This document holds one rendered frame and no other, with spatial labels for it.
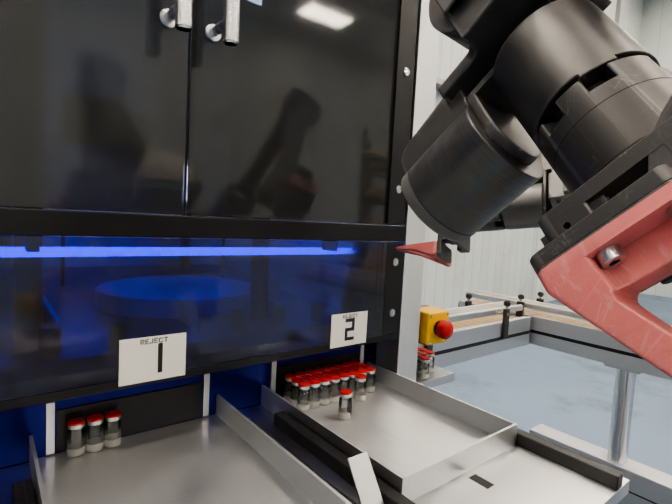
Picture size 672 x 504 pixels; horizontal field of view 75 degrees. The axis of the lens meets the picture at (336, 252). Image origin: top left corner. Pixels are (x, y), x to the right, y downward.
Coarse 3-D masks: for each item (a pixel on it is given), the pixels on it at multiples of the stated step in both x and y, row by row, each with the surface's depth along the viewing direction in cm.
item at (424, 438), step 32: (384, 384) 90; (416, 384) 84; (320, 416) 75; (352, 416) 75; (384, 416) 76; (416, 416) 77; (448, 416) 77; (480, 416) 73; (352, 448) 59; (384, 448) 65; (416, 448) 66; (448, 448) 66; (480, 448) 62; (384, 480) 54; (416, 480) 54; (448, 480) 58
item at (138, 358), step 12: (156, 336) 58; (168, 336) 59; (180, 336) 60; (120, 348) 55; (132, 348) 56; (144, 348) 57; (156, 348) 58; (168, 348) 59; (180, 348) 60; (120, 360) 56; (132, 360) 56; (144, 360) 57; (156, 360) 58; (168, 360) 59; (180, 360) 60; (120, 372) 56; (132, 372) 57; (144, 372) 58; (156, 372) 59; (168, 372) 60; (180, 372) 61; (120, 384) 56
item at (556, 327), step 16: (464, 304) 165; (512, 304) 153; (528, 304) 148; (544, 304) 151; (544, 320) 142; (560, 320) 142; (576, 320) 144; (544, 336) 142; (560, 336) 138; (576, 336) 134; (592, 336) 130; (608, 336) 127; (576, 352) 134; (592, 352) 131; (608, 352) 127; (624, 352) 124; (640, 368) 121; (656, 368) 118
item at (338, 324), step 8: (360, 312) 81; (336, 320) 77; (344, 320) 78; (360, 320) 81; (336, 328) 77; (344, 328) 79; (360, 328) 81; (336, 336) 78; (344, 336) 79; (360, 336) 81; (336, 344) 78; (344, 344) 79; (352, 344) 80
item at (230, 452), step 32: (224, 416) 71; (32, 448) 54; (128, 448) 61; (160, 448) 62; (192, 448) 62; (224, 448) 63; (256, 448) 62; (32, 480) 53; (64, 480) 54; (96, 480) 54; (128, 480) 54; (160, 480) 55; (192, 480) 55; (224, 480) 55; (256, 480) 56; (288, 480) 56; (320, 480) 51
